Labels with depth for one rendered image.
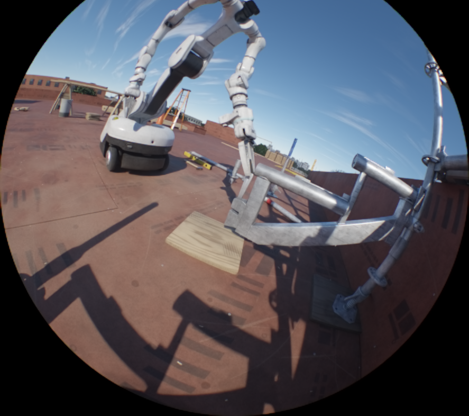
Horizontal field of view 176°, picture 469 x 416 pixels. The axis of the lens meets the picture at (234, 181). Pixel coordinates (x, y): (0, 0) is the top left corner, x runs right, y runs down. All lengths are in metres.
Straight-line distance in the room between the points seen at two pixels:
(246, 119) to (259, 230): 0.40
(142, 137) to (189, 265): 0.78
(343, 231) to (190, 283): 0.53
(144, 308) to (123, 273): 0.13
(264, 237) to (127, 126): 0.96
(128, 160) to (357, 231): 1.20
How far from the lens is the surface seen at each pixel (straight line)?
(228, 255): 0.65
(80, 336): 0.48
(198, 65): 1.02
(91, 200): 0.84
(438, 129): 0.83
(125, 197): 0.87
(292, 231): 0.54
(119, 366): 0.45
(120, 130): 1.04
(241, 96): 0.60
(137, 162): 1.06
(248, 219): 0.56
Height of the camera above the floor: 0.45
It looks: 14 degrees down
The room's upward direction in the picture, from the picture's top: 22 degrees clockwise
